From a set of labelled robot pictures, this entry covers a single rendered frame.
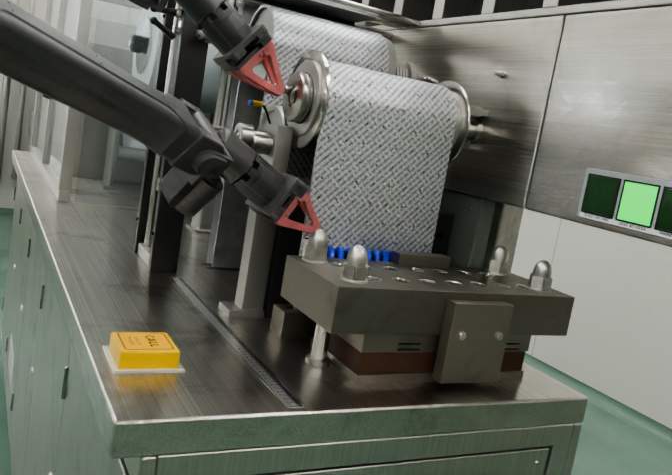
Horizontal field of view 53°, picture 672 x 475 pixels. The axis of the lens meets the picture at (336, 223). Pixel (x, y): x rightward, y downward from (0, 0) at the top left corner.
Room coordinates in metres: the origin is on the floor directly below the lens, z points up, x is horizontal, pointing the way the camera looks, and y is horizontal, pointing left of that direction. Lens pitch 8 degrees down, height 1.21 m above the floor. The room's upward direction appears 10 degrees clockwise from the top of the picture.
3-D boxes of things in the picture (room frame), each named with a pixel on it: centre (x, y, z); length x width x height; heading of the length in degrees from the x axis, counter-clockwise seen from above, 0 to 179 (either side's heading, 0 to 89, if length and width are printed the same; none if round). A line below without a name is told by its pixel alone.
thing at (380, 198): (1.05, -0.06, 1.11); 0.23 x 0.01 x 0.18; 119
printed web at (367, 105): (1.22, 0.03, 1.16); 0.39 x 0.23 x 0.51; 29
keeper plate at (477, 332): (0.89, -0.21, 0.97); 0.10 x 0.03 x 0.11; 119
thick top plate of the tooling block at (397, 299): (0.96, -0.15, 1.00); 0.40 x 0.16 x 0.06; 119
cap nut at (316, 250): (0.93, 0.02, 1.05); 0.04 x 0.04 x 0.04
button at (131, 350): (0.79, 0.20, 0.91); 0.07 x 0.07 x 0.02; 29
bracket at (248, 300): (1.06, 0.13, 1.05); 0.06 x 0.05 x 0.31; 119
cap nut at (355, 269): (0.85, -0.03, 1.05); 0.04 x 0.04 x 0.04
